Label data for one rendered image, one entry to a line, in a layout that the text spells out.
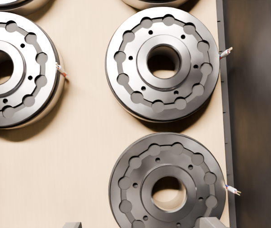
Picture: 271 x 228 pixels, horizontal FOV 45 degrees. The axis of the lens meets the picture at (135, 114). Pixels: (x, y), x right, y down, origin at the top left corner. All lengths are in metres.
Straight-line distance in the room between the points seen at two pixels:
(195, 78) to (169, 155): 0.07
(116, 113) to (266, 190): 0.15
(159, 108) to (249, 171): 0.09
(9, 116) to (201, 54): 0.18
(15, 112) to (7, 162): 0.06
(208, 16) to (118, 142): 0.15
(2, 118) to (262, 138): 0.21
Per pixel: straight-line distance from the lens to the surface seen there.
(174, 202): 0.31
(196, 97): 0.29
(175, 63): 0.31
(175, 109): 0.29
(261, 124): 0.27
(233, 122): 0.32
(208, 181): 0.30
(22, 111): 0.30
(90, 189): 0.32
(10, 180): 0.33
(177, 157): 0.29
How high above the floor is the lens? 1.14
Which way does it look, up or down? 86 degrees down
